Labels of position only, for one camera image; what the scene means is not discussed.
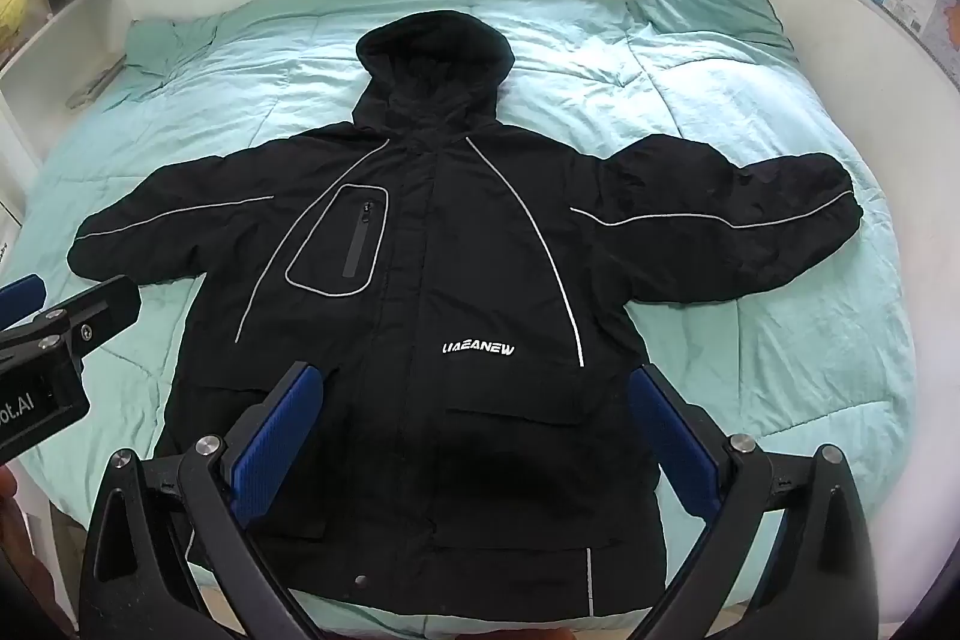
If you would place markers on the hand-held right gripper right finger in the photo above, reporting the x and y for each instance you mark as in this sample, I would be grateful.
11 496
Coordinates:
675 437

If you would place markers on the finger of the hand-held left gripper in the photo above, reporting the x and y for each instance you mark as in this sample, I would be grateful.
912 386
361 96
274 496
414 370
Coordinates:
22 295
105 306

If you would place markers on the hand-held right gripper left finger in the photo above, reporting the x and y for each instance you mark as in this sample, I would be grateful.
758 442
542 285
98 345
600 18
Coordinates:
277 437

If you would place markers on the black hooded jacket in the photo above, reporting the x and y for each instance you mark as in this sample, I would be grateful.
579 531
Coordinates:
465 250

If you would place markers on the person's left hand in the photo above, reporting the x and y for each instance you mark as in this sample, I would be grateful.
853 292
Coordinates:
22 572

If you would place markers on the yellow round object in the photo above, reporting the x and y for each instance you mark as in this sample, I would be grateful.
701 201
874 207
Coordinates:
13 10

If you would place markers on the white bookshelf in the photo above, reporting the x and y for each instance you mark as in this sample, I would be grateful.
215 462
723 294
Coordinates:
90 10

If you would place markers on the teal comforter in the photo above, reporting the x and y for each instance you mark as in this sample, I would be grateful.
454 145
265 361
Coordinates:
675 85

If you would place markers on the teal pillow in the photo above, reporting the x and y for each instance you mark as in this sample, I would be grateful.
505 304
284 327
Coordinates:
712 3

